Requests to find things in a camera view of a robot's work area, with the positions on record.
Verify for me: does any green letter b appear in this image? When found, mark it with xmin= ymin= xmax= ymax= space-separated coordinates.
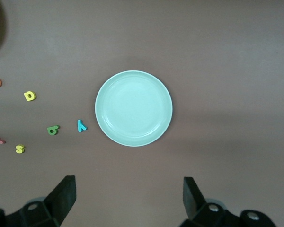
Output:
xmin=46 ymin=125 xmax=60 ymax=136

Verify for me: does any yellow letter a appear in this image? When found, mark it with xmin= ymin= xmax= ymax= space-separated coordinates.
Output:
xmin=24 ymin=90 xmax=37 ymax=102

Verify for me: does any light green plate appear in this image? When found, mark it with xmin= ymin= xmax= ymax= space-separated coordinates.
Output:
xmin=95 ymin=70 xmax=173 ymax=147

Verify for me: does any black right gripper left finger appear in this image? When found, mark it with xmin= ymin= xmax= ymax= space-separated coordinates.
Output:
xmin=7 ymin=175 xmax=76 ymax=227

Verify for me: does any teal letter y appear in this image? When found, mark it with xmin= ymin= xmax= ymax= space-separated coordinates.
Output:
xmin=77 ymin=119 xmax=88 ymax=133

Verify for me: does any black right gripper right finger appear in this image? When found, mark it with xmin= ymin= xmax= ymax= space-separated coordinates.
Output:
xmin=183 ymin=176 xmax=242 ymax=227

